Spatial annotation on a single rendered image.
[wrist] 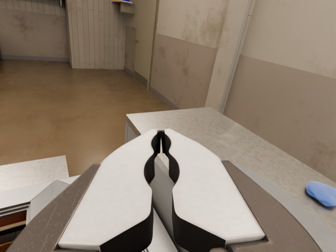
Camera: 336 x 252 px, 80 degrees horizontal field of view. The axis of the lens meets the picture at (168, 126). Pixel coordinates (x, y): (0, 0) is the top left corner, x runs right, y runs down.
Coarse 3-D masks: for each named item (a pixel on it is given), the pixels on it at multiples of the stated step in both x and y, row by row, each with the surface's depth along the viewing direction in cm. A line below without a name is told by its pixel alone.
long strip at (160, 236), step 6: (156, 216) 78; (156, 222) 76; (156, 228) 74; (162, 228) 74; (156, 234) 72; (162, 234) 72; (168, 234) 72; (156, 240) 70; (162, 240) 70; (168, 240) 70; (150, 246) 68; (156, 246) 68; (162, 246) 68; (168, 246) 68; (174, 246) 69
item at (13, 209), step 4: (20, 204) 76; (24, 204) 76; (28, 204) 77; (0, 208) 73; (4, 208) 73; (8, 208) 74; (12, 208) 74; (16, 208) 75; (20, 208) 76; (24, 208) 76; (28, 208) 75; (0, 212) 73; (4, 212) 73; (8, 212) 74; (12, 212) 74; (16, 212) 75; (20, 212) 76; (28, 212) 74; (0, 216) 73; (4, 216) 73; (28, 216) 73; (28, 220) 71
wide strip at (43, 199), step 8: (56, 184) 86; (64, 184) 86; (40, 192) 81; (48, 192) 82; (56, 192) 82; (32, 200) 77; (40, 200) 78; (48, 200) 78; (32, 208) 74; (40, 208) 75; (32, 216) 71
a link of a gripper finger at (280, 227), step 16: (224, 160) 10; (240, 176) 9; (240, 192) 8; (256, 192) 8; (256, 208) 7; (272, 208) 7; (272, 224) 6; (288, 224) 6; (272, 240) 6; (288, 240) 6; (304, 240) 6
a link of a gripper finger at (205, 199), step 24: (168, 144) 12; (192, 144) 11; (192, 168) 9; (216, 168) 9; (192, 192) 8; (216, 192) 8; (192, 216) 7; (216, 216) 7; (240, 216) 7; (192, 240) 7; (216, 240) 6; (240, 240) 6
